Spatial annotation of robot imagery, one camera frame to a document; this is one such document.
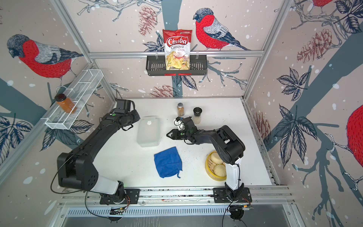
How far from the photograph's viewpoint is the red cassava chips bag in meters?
0.86

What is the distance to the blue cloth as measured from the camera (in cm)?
83

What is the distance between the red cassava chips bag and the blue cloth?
0.56m
